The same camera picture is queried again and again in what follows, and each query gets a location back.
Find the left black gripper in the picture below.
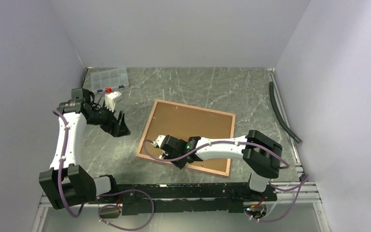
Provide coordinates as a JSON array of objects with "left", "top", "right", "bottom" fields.
[{"left": 86, "top": 101, "right": 130, "bottom": 137}]

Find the pink wooden picture frame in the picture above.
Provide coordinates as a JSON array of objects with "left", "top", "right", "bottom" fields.
[{"left": 136, "top": 99, "right": 237, "bottom": 177}]

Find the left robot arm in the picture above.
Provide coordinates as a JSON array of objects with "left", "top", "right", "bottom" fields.
[{"left": 39, "top": 88, "right": 130, "bottom": 210}]

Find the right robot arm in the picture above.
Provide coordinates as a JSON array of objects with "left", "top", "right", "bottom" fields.
[{"left": 153, "top": 130, "right": 289, "bottom": 201}]

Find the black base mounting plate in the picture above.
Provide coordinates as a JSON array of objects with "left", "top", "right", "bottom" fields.
[{"left": 92, "top": 182, "right": 277, "bottom": 216}]

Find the clear plastic organizer box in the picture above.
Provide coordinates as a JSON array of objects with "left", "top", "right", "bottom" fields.
[{"left": 90, "top": 68, "right": 129, "bottom": 93}]

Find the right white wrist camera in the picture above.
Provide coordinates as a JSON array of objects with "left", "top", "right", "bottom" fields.
[{"left": 152, "top": 135, "right": 167, "bottom": 149}]

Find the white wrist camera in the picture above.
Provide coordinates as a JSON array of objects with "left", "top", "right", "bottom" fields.
[
  {"left": 152, "top": 135, "right": 167, "bottom": 149},
  {"left": 103, "top": 87, "right": 123, "bottom": 112}
]

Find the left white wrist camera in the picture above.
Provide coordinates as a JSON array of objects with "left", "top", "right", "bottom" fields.
[{"left": 103, "top": 87, "right": 123, "bottom": 112}]

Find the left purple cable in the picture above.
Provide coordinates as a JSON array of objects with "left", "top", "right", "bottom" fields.
[{"left": 51, "top": 91, "right": 156, "bottom": 231}]

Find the purple cable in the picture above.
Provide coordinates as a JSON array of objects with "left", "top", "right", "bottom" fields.
[
  {"left": 142, "top": 139, "right": 311, "bottom": 224},
  {"left": 51, "top": 91, "right": 156, "bottom": 231}
]

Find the black rubber hose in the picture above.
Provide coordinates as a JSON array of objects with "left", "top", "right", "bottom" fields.
[{"left": 269, "top": 81, "right": 302, "bottom": 144}]

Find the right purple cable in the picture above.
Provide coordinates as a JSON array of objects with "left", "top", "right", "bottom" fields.
[{"left": 142, "top": 139, "right": 311, "bottom": 224}]

